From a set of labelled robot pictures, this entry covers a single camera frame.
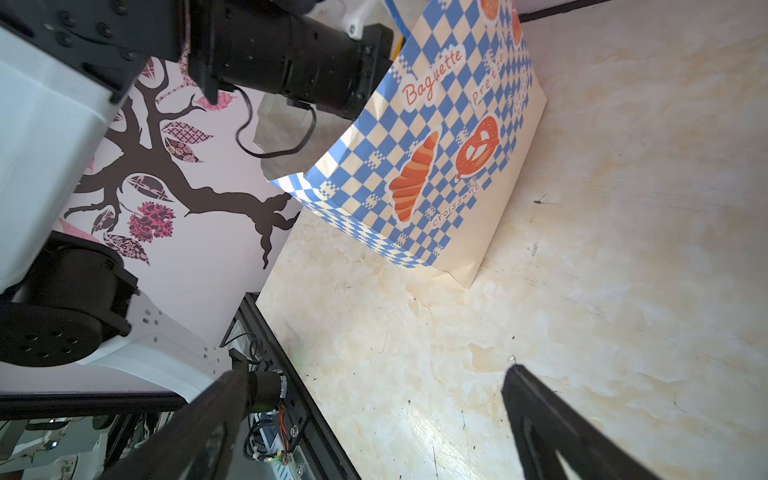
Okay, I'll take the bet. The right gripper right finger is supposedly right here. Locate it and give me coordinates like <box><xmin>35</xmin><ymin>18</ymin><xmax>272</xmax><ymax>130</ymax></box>
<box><xmin>502</xmin><ymin>364</ymin><xmax>657</xmax><ymax>479</ymax></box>

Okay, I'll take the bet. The blue checkered paper bag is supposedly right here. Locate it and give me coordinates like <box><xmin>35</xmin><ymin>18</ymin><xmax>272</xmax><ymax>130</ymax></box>
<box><xmin>261</xmin><ymin>1</ymin><xmax>547</xmax><ymax>287</ymax></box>

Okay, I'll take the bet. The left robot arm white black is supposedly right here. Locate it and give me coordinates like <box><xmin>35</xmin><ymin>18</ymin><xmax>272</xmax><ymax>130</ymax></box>
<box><xmin>1</xmin><ymin>1</ymin><xmax>394</xmax><ymax>401</ymax></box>

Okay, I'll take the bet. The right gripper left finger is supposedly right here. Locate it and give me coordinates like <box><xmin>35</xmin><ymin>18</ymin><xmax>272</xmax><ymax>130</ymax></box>
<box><xmin>101</xmin><ymin>368</ymin><xmax>248</xmax><ymax>480</ymax></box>

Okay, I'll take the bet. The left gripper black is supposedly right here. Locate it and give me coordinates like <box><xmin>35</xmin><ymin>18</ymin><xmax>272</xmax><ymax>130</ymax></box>
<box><xmin>187</xmin><ymin>1</ymin><xmax>394</xmax><ymax>120</ymax></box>

